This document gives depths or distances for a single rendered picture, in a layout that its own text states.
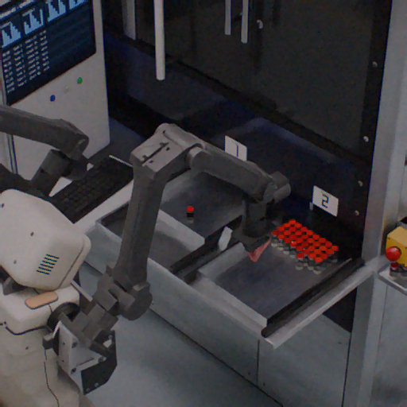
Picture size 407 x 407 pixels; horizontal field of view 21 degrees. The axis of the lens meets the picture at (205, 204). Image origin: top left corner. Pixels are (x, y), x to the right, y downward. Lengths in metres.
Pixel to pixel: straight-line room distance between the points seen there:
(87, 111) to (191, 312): 0.83
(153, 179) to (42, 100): 1.15
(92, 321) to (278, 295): 0.72
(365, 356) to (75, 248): 1.15
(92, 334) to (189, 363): 1.61
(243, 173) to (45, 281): 0.49
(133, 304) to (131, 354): 1.63
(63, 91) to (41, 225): 1.00
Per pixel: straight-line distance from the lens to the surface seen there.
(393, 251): 2.84
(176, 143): 2.14
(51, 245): 2.31
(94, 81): 3.37
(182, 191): 3.21
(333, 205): 2.95
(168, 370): 3.88
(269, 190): 2.48
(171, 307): 3.85
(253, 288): 2.89
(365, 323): 3.12
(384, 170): 2.77
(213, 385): 3.83
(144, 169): 2.12
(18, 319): 2.34
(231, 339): 3.66
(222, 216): 3.12
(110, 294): 2.33
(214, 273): 2.93
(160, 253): 3.00
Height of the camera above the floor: 2.85
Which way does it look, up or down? 39 degrees down
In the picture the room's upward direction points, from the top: straight up
